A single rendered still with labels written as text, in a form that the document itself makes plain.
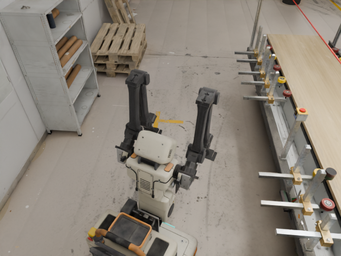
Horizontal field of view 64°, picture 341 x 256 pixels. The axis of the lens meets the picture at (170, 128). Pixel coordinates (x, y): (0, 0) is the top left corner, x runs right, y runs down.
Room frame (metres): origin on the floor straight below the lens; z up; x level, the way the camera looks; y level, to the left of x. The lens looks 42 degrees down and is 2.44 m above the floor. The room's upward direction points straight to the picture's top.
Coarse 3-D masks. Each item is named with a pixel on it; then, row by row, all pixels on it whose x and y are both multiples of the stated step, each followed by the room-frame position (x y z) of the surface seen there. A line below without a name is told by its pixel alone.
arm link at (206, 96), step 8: (208, 88) 1.20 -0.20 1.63; (200, 96) 1.15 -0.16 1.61; (208, 96) 1.14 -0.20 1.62; (200, 104) 1.11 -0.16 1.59; (208, 104) 1.09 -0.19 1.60; (200, 112) 1.10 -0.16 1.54; (200, 120) 1.09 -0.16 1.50; (200, 128) 1.08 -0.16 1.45; (200, 136) 1.07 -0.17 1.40; (192, 144) 1.08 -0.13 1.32; (200, 144) 1.07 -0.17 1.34; (200, 152) 1.06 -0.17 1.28; (200, 160) 1.03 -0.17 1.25
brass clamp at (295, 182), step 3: (291, 168) 1.29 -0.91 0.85; (291, 171) 1.27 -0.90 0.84; (294, 174) 1.23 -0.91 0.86; (297, 174) 1.23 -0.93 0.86; (294, 177) 1.20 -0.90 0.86; (297, 177) 1.20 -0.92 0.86; (300, 177) 1.20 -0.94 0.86; (294, 180) 1.18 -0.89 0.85; (297, 180) 1.17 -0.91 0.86; (300, 180) 1.17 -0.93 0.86; (294, 183) 1.17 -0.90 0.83; (297, 183) 1.17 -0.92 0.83; (300, 183) 1.17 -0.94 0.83
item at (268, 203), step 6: (264, 204) 0.98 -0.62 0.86; (270, 204) 0.98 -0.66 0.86; (276, 204) 0.98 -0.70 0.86; (282, 204) 0.98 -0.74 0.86; (288, 204) 0.98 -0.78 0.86; (294, 204) 0.98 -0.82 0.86; (300, 204) 0.98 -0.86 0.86; (312, 204) 0.98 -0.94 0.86; (318, 210) 0.95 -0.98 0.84; (324, 210) 0.95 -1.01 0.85
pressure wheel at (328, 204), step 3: (324, 198) 1.00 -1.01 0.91; (327, 198) 1.00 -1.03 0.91; (321, 201) 0.98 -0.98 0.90; (324, 201) 0.98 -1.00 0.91; (327, 201) 0.98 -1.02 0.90; (330, 201) 0.97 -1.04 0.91; (321, 204) 0.96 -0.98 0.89; (324, 204) 0.95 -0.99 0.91; (327, 204) 0.95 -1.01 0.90; (330, 204) 0.95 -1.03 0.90; (333, 204) 0.95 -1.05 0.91; (321, 207) 0.95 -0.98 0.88; (324, 207) 0.94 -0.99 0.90; (327, 207) 0.93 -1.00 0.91; (330, 207) 0.93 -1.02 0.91; (333, 207) 0.93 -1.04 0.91; (327, 210) 0.92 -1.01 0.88; (330, 210) 0.92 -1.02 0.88
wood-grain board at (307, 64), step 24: (288, 48) 3.15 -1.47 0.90; (312, 48) 3.15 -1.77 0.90; (288, 72) 2.59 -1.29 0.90; (312, 72) 2.59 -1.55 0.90; (336, 72) 2.59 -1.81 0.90; (312, 96) 2.14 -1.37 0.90; (336, 96) 2.14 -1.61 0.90; (312, 120) 1.78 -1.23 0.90; (336, 120) 1.78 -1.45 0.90; (312, 144) 1.51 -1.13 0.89; (336, 144) 1.49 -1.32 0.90; (336, 168) 1.25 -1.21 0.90; (336, 192) 1.05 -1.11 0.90
